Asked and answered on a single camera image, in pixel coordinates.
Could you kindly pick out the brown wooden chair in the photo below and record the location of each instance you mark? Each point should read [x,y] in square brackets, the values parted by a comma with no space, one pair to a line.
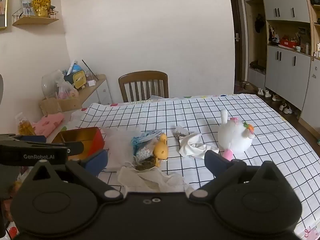
[142,76]

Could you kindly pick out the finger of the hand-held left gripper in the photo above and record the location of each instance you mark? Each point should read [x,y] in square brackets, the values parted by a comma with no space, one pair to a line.
[35,139]
[75,148]

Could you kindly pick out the blue print cotton swab bag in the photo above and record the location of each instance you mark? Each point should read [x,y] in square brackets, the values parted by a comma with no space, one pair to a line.
[143,142]

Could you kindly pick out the small white card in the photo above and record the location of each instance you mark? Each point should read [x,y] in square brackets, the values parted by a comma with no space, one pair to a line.
[91,83]

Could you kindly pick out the clear glass jar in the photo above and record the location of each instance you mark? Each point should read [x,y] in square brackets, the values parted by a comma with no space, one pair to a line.
[48,85]

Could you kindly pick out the amber drink bottle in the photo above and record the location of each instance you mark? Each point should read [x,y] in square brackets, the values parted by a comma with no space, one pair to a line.
[25,127]

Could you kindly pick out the wooden side cabinet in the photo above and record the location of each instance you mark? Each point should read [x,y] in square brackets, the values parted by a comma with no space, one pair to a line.
[100,92]

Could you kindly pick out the translucent plastic bag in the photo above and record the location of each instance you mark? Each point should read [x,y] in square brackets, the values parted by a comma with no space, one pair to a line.
[117,145]

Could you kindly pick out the small photo card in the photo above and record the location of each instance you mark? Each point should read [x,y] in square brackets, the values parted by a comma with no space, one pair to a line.
[26,6]

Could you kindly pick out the white cloth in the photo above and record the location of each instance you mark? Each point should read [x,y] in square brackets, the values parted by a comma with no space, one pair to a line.
[192,147]

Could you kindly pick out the pink printed cloth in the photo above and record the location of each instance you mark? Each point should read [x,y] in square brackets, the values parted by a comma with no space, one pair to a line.
[47,122]

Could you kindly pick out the cardboard box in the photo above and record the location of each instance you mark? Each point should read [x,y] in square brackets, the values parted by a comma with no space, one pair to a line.
[67,103]

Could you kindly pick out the golden ornament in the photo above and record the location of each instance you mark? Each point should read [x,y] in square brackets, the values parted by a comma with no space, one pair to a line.
[41,2]

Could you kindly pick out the red metal tin box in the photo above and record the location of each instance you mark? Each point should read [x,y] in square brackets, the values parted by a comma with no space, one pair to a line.
[97,140]

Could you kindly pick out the thin black stick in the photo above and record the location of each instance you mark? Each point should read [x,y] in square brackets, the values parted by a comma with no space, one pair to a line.
[90,69]

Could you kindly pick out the white mesh gauze bag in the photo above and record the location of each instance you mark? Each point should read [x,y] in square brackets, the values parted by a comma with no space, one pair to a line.
[150,180]

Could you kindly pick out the dark hanging bag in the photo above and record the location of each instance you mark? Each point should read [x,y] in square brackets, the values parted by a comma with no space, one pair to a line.
[259,23]

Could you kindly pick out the wooden wall shelf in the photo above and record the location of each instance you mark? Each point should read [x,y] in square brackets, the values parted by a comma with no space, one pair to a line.
[35,21]

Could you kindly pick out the yellow and teal toy box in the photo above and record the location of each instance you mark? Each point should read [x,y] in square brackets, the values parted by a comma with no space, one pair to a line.
[78,78]

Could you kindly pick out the row of light shoes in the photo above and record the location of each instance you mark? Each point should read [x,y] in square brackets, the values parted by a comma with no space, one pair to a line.
[287,109]

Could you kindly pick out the red storage box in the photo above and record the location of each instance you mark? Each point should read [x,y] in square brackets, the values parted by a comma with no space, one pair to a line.
[288,43]

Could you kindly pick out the white plush rabbit toy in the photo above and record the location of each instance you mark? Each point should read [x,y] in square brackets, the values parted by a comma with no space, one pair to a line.
[233,137]

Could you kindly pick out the large wall picture frame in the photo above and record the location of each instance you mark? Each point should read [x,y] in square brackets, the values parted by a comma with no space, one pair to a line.
[2,5]

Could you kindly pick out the black grid white tablecloth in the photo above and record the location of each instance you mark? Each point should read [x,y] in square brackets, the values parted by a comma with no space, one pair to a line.
[225,110]

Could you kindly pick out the white wardrobe cabinet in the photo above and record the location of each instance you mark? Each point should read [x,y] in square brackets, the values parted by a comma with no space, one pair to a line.
[287,67]

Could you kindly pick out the pale blue cushion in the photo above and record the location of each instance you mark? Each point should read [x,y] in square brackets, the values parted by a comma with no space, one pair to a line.
[156,97]

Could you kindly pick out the small grey packet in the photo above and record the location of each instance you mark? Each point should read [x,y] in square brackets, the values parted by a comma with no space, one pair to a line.
[181,133]

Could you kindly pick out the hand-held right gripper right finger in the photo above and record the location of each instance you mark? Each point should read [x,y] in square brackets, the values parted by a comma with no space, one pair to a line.
[212,161]

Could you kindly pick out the plastic bag of pink toys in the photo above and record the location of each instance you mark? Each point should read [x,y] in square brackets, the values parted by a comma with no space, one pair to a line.
[66,92]

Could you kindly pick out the white plastic tube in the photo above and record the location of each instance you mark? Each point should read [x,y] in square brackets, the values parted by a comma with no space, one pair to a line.
[70,67]

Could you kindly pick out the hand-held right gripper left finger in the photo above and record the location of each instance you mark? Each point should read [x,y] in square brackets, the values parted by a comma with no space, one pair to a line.
[96,162]

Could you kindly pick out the dark door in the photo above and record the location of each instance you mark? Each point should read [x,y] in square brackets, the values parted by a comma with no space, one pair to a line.
[237,42]

